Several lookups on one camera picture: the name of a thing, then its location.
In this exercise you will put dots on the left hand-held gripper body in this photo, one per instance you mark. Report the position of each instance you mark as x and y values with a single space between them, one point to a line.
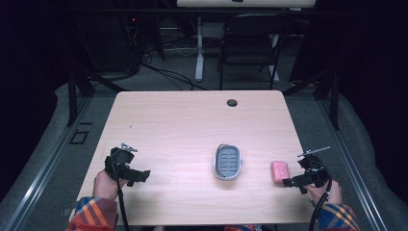
121 162

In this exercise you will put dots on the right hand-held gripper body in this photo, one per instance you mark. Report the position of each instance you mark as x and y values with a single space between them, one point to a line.
314 170

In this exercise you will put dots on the pink soap bar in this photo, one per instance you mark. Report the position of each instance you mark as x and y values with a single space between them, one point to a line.
280 172

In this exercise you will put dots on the grey soap dish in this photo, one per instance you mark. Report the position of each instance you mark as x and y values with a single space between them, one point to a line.
227 162

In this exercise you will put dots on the person's right hand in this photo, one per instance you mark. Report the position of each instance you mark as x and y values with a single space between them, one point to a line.
324 194

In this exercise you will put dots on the person's left hand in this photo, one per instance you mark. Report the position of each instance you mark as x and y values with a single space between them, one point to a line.
107 187

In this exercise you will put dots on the person's plaid shirt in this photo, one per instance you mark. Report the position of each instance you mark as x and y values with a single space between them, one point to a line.
242 228

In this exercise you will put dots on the white desk with legs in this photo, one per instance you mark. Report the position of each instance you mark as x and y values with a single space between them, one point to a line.
199 48

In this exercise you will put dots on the black folding chair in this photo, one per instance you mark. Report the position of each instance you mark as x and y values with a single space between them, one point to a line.
250 41

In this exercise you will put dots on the metal floor rail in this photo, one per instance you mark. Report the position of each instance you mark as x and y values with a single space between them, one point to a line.
41 170
349 170

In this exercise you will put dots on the black metal stand frame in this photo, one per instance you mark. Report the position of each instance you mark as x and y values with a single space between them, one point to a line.
333 96
72 96

